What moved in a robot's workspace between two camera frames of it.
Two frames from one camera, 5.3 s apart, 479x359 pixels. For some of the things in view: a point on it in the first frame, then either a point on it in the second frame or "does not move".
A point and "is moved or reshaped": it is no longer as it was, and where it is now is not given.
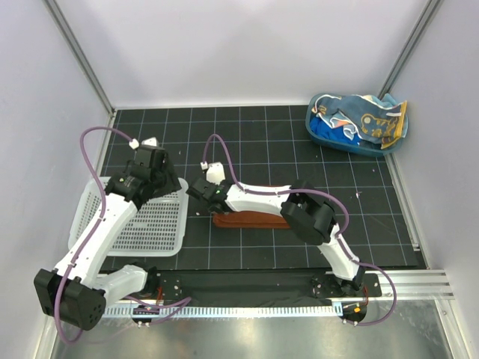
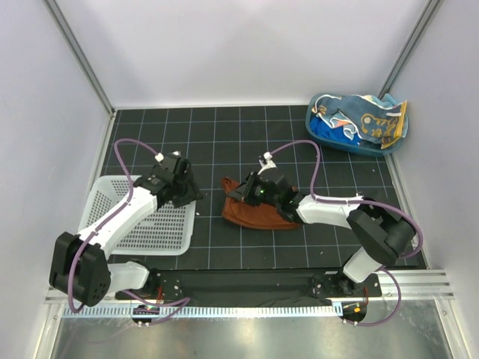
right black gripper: x=216 y=185 to x=244 y=191
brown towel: x=252 y=218 is moved or reshaped
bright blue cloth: x=322 y=131 does not move
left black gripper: x=172 y=184 to x=193 y=193
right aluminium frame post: x=410 y=46 does not move
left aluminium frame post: x=52 y=6 does not move
